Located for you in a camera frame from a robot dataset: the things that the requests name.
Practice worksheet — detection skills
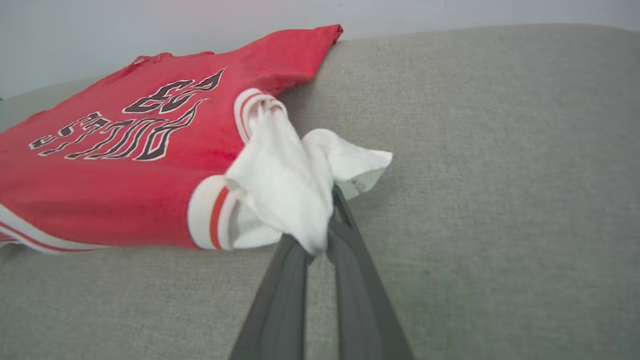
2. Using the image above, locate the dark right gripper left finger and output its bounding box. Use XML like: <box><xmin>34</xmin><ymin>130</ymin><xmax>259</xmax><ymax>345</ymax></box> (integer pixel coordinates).
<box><xmin>229</xmin><ymin>233</ymin><xmax>315</xmax><ymax>360</ymax></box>

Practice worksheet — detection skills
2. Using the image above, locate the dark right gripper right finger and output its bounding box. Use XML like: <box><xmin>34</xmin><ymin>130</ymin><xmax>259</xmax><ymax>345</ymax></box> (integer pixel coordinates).
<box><xmin>326</xmin><ymin>184</ymin><xmax>416</xmax><ymax>360</ymax></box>

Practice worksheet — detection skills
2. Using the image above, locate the red white basketball jersey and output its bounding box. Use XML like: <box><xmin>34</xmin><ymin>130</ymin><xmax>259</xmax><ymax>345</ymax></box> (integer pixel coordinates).
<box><xmin>0</xmin><ymin>24</ymin><xmax>394</xmax><ymax>257</ymax></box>

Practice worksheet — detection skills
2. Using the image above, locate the grey fabric sofa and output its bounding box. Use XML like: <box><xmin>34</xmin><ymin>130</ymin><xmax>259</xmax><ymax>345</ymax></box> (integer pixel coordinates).
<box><xmin>0</xmin><ymin>22</ymin><xmax>640</xmax><ymax>360</ymax></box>

